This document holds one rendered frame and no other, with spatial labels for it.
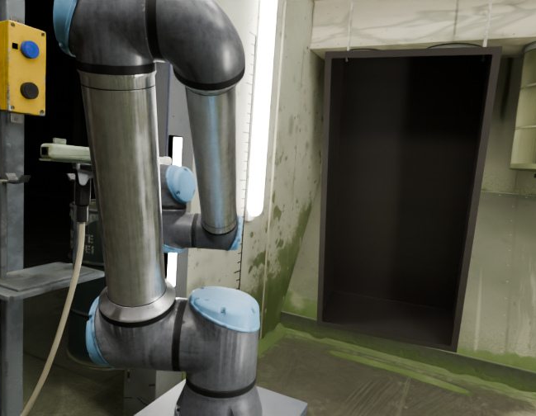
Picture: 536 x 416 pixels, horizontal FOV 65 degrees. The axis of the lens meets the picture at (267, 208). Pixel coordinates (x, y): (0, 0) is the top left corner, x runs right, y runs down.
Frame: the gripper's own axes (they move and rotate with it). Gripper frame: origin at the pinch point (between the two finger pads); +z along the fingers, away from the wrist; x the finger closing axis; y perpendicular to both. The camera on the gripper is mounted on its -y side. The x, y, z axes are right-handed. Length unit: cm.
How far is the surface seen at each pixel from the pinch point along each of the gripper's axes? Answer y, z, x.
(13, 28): -37.5, 23.9, -4.6
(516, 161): -15, -123, 201
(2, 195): 10.4, 20.0, -10.0
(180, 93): -29, 9, 54
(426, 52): -47, -81, 76
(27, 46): -33.2, 22.1, -1.5
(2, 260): 29.5, 19.9, -10.1
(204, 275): 52, 8, 78
